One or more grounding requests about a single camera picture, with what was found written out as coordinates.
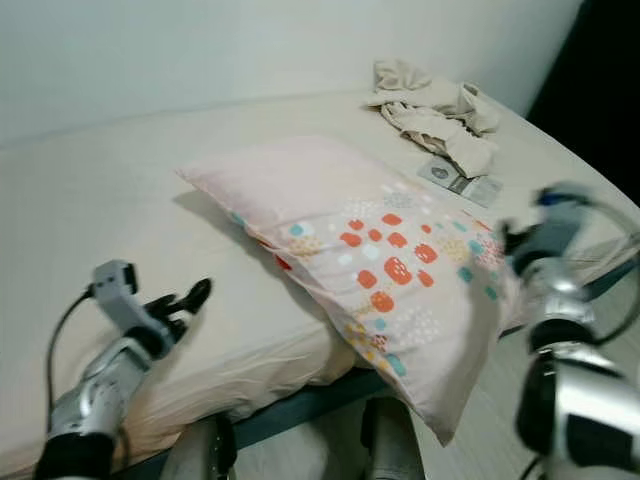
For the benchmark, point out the pink pillow with coloured spots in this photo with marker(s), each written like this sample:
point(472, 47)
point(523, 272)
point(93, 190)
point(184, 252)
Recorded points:
point(400, 290)

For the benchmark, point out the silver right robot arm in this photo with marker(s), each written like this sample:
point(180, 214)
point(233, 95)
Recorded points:
point(580, 400)

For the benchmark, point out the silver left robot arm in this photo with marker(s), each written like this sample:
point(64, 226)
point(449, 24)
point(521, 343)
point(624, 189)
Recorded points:
point(95, 400)

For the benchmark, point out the grey and white packet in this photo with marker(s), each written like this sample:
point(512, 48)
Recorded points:
point(445, 172)

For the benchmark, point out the bed with cream sheet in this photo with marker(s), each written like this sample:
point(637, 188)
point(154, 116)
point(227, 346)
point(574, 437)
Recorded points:
point(100, 200)

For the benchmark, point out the robot left leg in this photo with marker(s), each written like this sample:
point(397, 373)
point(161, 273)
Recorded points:
point(200, 450)

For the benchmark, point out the robot leg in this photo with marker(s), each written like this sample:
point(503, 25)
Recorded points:
point(200, 450)
point(390, 445)

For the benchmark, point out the crumpled beige cloth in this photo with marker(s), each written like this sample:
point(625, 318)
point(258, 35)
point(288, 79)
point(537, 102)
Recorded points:
point(445, 120)

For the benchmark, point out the robot right leg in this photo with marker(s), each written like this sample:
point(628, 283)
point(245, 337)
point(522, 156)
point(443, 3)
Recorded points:
point(390, 445)

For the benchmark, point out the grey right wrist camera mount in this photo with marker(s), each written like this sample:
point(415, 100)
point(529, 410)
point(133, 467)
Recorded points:
point(560, 230)

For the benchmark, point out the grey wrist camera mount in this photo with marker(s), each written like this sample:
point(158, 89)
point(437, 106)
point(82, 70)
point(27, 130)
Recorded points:
point(117, 295)
point(560, 230)

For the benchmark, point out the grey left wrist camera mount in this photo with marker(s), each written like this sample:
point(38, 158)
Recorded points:
point(117, 295)

